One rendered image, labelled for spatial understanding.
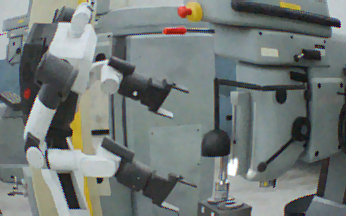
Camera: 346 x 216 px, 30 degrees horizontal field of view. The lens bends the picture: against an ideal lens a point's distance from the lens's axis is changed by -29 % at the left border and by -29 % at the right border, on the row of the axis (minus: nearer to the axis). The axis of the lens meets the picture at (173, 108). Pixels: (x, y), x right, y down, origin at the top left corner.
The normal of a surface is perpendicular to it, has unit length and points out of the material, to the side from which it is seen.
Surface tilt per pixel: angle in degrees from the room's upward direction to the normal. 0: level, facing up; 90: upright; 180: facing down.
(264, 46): 90
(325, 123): 90
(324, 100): 90
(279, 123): 90
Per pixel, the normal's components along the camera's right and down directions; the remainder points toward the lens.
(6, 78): 0.42, 0.12
